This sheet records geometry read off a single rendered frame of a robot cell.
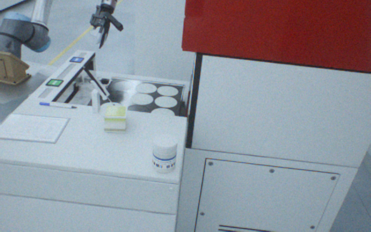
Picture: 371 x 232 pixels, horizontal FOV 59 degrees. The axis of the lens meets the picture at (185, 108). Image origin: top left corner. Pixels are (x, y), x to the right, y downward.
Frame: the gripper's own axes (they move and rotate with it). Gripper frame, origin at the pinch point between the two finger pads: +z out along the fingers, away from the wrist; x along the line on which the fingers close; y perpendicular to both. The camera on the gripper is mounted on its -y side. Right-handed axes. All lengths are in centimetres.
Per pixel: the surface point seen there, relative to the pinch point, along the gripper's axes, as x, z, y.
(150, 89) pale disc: 2.7, 17.4, -30.5
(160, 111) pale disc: 16, 29, -39
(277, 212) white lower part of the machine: 0, 59, -99
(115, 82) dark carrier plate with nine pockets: 0.9, 17.6, -13.1
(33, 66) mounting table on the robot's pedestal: -21.3, 13.4, 39.9
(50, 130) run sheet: 44, 49, -9
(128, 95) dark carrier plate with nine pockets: 9.2, 24.5, -22.7
